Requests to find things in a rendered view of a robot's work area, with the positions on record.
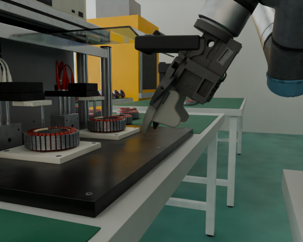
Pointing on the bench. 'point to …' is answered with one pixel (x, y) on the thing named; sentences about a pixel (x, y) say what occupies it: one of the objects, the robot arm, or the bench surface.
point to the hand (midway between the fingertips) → (149, 123)
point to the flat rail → (42, 39)
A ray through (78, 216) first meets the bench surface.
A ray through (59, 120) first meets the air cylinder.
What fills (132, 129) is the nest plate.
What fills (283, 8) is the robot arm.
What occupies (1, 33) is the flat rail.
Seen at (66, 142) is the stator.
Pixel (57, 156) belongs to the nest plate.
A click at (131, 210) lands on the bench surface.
